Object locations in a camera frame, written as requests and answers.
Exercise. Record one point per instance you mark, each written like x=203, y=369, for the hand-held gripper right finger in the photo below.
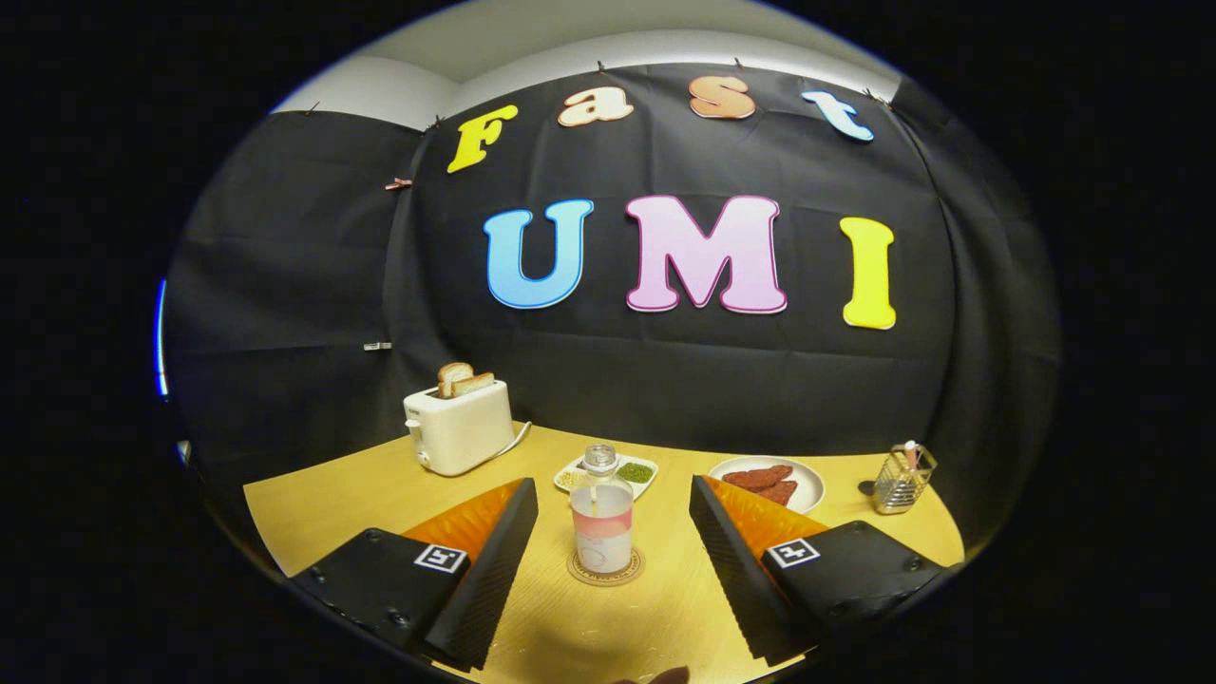
x=727, y=560

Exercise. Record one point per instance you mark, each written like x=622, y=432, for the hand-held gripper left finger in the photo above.
x=494, y=560

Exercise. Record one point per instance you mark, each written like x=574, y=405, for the white divided dish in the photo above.
x=636, y=472

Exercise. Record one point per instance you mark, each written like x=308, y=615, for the toast slice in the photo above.
x=475, y=384
x=453, y=375

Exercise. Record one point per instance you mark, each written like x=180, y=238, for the cream toaster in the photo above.
x=461, y=432

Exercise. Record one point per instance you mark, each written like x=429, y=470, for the white round plate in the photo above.
x=810, y=484

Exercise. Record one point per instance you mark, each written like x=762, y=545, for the round wooden coaster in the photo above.
x=635, y=570

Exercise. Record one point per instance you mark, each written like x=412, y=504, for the wooden table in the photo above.
x=342, y=499

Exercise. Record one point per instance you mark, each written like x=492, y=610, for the clear juice bottle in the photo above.
x=602, y=537

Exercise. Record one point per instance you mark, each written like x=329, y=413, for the black backdrop cloth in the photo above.
x=304, y=266

